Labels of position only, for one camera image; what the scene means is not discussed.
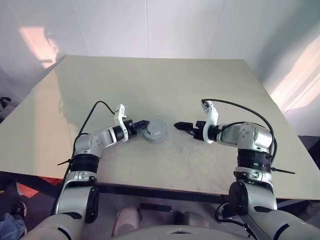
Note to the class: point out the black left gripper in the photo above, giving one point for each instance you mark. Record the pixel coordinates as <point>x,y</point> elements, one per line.
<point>131,130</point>

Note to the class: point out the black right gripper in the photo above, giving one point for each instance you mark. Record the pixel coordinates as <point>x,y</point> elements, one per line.
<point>198,133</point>

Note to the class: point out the grey round motor cover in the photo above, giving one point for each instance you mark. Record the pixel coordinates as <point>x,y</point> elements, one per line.
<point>157,127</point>

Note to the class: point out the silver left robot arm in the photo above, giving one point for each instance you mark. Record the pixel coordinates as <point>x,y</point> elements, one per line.
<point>100,140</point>

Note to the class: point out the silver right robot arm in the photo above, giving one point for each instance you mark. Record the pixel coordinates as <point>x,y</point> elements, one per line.
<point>250,135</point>

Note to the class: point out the black zip tie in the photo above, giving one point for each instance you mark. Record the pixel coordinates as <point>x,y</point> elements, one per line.
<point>282,170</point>
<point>63,162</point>

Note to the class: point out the grey rounded shape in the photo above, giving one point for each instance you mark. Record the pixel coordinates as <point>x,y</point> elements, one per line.
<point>126,220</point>

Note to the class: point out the silver robot torso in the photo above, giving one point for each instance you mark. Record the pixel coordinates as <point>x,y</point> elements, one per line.
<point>150,233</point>

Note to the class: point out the red orange object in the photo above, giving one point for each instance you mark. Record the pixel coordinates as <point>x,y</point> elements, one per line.
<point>26,190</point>

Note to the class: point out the black bulky object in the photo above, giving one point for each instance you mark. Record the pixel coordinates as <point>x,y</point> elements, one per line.
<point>4,107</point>

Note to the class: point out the blue jeans leg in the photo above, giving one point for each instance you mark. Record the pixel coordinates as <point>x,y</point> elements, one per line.
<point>11,227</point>

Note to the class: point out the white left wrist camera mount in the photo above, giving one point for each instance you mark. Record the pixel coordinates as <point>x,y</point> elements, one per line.
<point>120,112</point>

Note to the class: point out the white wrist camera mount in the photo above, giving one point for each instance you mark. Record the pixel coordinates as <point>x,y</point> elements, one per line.
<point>212,117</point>
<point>120,112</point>

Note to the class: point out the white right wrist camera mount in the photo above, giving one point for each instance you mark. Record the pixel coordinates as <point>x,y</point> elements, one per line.
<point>212,117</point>

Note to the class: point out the black table frame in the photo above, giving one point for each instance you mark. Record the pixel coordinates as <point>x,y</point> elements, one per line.
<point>162,193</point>

